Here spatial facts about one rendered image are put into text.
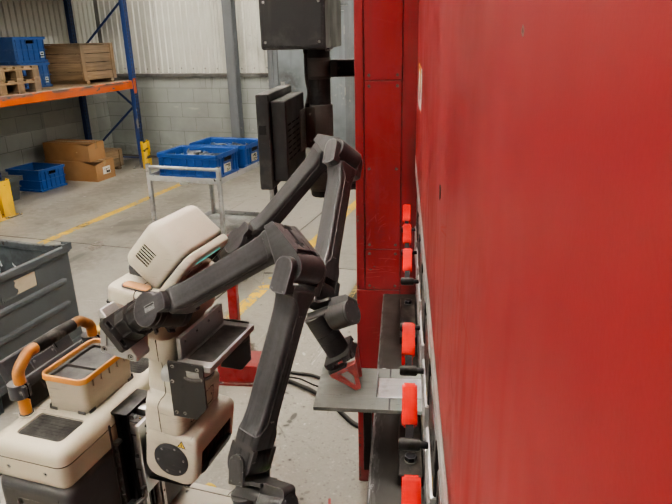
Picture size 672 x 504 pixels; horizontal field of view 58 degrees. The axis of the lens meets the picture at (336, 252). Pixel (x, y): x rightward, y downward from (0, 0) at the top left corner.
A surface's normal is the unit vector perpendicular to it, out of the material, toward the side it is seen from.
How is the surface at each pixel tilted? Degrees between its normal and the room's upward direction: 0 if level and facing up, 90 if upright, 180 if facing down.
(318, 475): 0
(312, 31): 90
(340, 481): 0
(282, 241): 67
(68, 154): 91
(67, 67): 91
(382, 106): 90
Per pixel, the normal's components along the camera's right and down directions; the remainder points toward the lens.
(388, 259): -0.11, 0.33
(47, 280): 0.95, 0.08
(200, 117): -0.31, 0.33
